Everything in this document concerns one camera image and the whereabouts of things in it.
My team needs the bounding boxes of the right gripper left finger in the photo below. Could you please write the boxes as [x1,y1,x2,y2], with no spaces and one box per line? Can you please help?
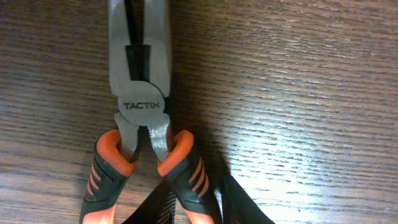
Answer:
[123,180,176,224]

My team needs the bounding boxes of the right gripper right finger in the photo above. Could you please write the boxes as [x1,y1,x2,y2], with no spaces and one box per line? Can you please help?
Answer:
[219,175,275,224]

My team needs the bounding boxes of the orange black long-nose pliers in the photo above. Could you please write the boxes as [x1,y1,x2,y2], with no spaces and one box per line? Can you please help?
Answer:
[80,0,222,224]

